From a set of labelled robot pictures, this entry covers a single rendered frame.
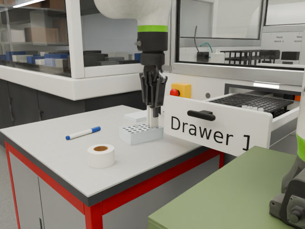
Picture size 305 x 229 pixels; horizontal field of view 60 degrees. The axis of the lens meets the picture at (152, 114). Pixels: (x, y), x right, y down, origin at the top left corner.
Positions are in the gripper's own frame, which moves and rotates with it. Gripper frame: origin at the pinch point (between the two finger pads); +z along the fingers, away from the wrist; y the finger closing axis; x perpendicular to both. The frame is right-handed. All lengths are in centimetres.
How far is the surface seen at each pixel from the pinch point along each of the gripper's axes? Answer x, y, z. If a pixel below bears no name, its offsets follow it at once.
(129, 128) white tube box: -6.4, -4.2, 4.3
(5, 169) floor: -39, -179, 84
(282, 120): 14.9, 35.0, -4.8
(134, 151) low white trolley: -10.5, 6.4, 7.8
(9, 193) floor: -40, -133, 84
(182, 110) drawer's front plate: -2.0, 17.5, -5.8
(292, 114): 22.1, 33.5, -5.0
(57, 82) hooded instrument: -13, -70, -4
